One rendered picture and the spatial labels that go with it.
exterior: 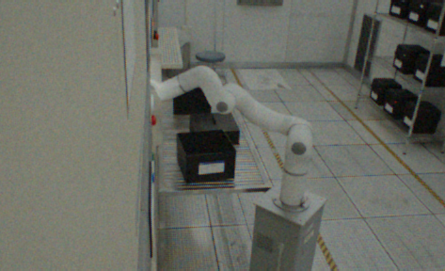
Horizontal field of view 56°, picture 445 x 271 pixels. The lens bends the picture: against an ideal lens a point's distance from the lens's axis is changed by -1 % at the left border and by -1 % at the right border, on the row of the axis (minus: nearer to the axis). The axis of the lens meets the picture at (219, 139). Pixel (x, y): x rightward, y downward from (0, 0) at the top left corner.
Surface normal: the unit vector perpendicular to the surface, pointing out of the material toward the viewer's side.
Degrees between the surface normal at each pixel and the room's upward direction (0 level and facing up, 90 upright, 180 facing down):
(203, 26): 90
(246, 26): 90
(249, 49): 90
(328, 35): 90
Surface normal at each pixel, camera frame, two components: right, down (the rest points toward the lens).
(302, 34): 0.14, 0.46
